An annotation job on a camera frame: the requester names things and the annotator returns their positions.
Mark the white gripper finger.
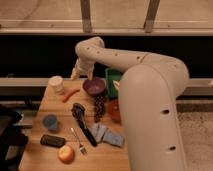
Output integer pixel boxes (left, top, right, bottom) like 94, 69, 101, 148
87, 73, 93, 80
70, 68, 78, 80

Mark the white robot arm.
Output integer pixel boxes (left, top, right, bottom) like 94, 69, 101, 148
71, 37, 189, 171

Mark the white paper cup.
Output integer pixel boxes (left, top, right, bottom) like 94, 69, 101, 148
49, 76, 64, 94

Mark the purple bowl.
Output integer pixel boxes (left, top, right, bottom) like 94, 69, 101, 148
82, 77, 106, 96

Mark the green plastic tray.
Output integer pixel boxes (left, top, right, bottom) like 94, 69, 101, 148
105, 68, 122, 98

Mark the dark grape bunch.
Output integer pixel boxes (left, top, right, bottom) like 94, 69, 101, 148
94, 96, 105, 122

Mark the red bowl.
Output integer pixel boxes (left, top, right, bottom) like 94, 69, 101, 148
107, 99, 121, 122

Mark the blue folded cloth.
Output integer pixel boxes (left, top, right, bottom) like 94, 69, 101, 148
90, 122, 125, 148

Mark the black rectangular case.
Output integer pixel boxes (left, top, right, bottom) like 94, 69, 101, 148
40, 135, 66, 148

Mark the silver fork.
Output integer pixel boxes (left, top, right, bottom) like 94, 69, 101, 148
70, 127, 87, 155

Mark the red yellow apple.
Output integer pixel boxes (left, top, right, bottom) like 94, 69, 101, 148
58, 145, 75, 164

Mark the black chair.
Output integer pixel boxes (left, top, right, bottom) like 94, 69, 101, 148
0, 104, 28, 171

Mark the black handled kitchen tool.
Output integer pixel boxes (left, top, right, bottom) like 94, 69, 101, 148
71, 103, 97, 147

